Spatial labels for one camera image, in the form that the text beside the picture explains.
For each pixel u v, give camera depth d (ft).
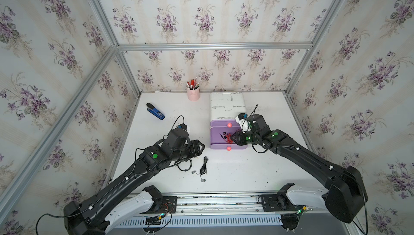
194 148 2.05
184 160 2.81
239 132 2.39
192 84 3.66
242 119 2.39
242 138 2.30
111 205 1.35
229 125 2.61
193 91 3.54
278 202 2.18
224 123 2.62
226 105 2.77
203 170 2.74
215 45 3.21
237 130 2.42
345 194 1.29
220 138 2.88
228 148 2.65
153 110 3.51
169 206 2.36
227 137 2.89
